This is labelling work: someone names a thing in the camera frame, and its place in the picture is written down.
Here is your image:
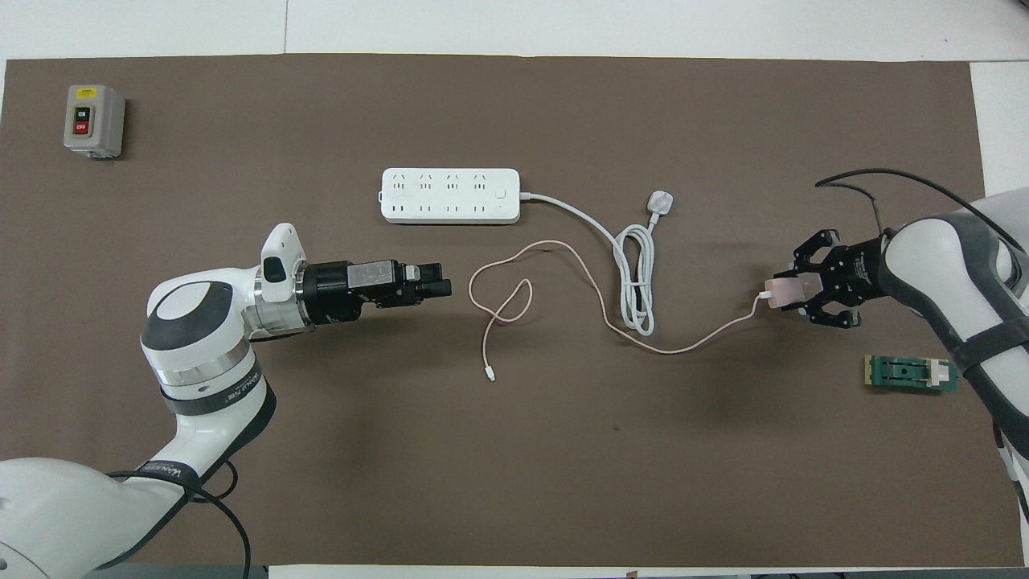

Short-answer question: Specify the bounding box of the brown table mat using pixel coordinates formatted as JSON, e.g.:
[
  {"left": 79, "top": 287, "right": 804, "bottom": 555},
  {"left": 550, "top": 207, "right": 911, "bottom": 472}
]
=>
[{"left": 0, "top": 53, "right": 1026, "bottom": 569}]

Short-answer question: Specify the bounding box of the pink charger adapter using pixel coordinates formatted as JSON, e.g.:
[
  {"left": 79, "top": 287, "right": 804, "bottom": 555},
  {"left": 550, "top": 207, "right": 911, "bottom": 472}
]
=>
[{"left": 763, "top": 277, "right": 806, "bottom": 310}]

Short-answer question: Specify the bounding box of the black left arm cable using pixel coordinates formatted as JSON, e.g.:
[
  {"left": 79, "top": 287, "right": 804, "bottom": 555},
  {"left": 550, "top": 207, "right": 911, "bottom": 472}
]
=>
[{"left": 105, "top": 458, "right": 252, "bottom": 579}]

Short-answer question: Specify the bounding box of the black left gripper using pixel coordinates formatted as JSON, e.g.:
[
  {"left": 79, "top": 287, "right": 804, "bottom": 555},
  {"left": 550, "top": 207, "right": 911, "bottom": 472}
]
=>
[{"left": 293, "top": 259, "right": 453, "bottom": 327}]

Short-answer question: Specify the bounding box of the grey on-off switch box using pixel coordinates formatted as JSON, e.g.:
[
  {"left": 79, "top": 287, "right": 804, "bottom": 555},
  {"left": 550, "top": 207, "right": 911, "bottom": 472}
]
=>
[{"left": 64, "top": 84, "right": 127, "bottom": 159}]

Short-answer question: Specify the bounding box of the white power cord with plug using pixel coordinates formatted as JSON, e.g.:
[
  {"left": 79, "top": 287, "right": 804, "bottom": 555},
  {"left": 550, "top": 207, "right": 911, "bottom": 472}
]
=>
[{"left": 519, "top": 190, "right": 674, "bottom": 337}]

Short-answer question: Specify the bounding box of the pink charging cable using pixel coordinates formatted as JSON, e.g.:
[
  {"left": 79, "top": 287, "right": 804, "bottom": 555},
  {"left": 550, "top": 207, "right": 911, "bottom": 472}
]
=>
[{"left": 468, "top": 239, "right": 774, "bottom": 382}]

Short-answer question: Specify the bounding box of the green knife switch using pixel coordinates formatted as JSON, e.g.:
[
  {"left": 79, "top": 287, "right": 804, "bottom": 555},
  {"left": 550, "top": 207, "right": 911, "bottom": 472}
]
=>
[{"left": 864, "top": 355, "right": 960, "bottom": 395}]

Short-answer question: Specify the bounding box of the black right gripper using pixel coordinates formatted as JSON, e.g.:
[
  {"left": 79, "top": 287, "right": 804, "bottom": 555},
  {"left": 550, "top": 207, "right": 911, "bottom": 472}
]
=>
[{"left": 791, "top": 228, "right": 890, "bottom": 330}]

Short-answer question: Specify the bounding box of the white power strip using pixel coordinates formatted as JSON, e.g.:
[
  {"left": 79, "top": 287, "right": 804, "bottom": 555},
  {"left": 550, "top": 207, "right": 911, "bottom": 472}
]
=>
[{"left": 379, "top": 167, "right": 522, "bottom": 226}]

